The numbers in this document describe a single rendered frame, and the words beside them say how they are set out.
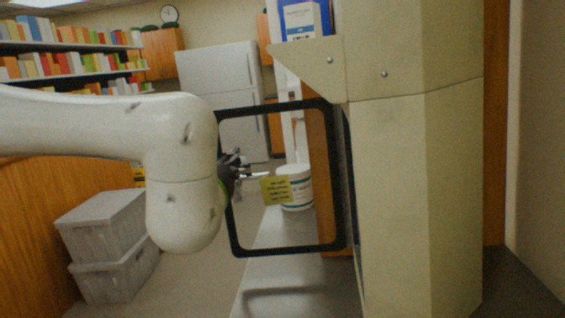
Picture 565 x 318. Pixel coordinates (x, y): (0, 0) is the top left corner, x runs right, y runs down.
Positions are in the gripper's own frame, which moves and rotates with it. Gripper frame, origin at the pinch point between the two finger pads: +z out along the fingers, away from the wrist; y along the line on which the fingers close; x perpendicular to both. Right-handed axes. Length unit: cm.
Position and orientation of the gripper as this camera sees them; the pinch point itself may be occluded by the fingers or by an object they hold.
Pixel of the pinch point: (234, 156)
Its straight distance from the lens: 89.7
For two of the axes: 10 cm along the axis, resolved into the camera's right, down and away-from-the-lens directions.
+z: 0.9, -2.7, 9.6
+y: -9.9, 1.0, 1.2
